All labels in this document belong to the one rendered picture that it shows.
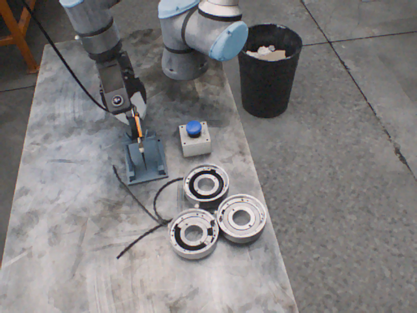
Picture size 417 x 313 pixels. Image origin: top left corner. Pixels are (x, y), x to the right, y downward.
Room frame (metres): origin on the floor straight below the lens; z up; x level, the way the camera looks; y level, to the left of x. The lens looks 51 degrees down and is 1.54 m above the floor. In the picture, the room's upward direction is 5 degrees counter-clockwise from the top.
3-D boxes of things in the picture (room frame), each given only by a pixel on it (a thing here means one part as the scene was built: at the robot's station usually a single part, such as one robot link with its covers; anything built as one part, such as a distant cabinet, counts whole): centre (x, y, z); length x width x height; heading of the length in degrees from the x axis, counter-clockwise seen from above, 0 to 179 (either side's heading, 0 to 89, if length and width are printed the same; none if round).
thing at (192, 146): (0.65, 0.04, 0.82); 0.08 x 0.07 x 0.05; 6
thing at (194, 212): (0.38, 0.05, 0.82); 0.10 x 0.10 x 0.04
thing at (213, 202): (0.50, 0.02, 0.82); 0.10 x 0.10 x 0.04
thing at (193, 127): (0.64, 0.04, 0.85); 0.04 x 0.04 x 0.05
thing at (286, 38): (1.63, -0.34, 0.21); 0.34 x 0.34 x 0.43
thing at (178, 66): (0.98, 0.06, 0.85); 0.15 x 0.15 x 0.10
